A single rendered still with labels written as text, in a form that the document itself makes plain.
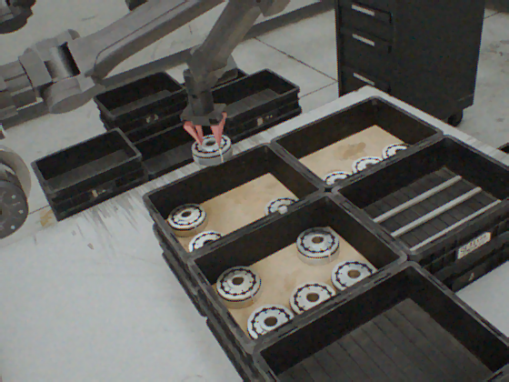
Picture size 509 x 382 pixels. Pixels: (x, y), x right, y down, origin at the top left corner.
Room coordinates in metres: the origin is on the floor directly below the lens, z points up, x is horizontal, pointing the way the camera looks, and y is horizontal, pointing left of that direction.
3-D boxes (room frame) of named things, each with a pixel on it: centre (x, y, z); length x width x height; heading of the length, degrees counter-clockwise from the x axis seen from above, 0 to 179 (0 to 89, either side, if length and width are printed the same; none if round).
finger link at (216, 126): (1.20, 0.08, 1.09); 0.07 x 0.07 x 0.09; 70
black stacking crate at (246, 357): (0.86, -0.06, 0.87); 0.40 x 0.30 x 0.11; 114
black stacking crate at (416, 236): (1.02, -0.43, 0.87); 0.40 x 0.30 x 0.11; 114
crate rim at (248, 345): (0.86, -0.06, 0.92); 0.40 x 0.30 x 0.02; 114
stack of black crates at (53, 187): (1.98, 0.67, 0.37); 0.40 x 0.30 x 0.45; 115
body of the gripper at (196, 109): (1.21, 0.09, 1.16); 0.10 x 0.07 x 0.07; 70
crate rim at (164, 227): (1.14, 0.06, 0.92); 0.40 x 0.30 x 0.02; 114
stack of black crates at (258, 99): (2.33, -0.05, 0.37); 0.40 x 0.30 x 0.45; 116
